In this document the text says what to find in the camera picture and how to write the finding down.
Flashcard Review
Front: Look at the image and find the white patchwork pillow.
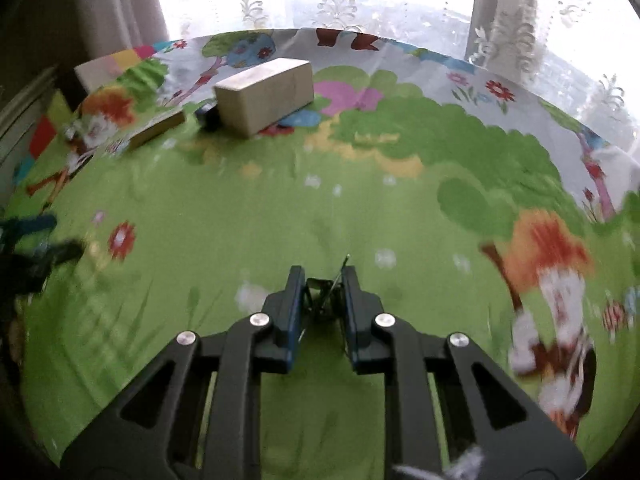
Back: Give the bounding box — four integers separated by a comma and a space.
74, 45, 161, 95

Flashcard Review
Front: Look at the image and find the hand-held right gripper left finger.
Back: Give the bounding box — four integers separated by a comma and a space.
60, 265, 307, 480

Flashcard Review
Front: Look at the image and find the brown drape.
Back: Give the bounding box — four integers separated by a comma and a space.
70, 0, 171, 61

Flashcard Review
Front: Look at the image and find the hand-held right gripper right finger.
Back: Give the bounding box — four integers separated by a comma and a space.
340, 266, 586, 480

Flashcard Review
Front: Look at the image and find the colourful patchwork cloth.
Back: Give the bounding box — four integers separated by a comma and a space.
12, 87, 76, 186

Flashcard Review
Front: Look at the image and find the wooden bed frame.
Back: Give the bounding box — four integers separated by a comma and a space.
0, 65, 63, 171

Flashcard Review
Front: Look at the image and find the flat tan box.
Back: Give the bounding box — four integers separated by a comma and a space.
120, 110, 187, 151

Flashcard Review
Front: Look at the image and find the off-white cardboard box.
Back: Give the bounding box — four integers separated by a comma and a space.
213, 58, 315, 139

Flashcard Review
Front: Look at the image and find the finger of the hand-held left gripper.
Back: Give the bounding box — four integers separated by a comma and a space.
15, 239, 86, 276
0, 214, 58, 241

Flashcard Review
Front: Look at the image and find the green cartoon printed sheet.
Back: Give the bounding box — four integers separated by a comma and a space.
15, 27, 640, 480

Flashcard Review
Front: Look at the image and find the black binder clip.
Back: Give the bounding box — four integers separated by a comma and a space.
305, 254, 351, 326

